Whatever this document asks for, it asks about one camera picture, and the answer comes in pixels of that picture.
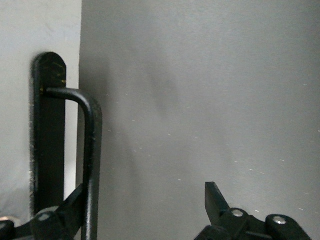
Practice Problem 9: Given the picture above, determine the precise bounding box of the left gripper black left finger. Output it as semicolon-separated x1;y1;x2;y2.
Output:
0;183;85;240

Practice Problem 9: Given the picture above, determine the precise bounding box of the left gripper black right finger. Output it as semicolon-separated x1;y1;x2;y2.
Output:
194;181;312;240

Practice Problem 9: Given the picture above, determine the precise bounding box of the wooden drawer with white front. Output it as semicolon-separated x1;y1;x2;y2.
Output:
0;0;84;226

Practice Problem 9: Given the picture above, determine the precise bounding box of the black metal drawer handle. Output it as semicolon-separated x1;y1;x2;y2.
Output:
29;51;104;240

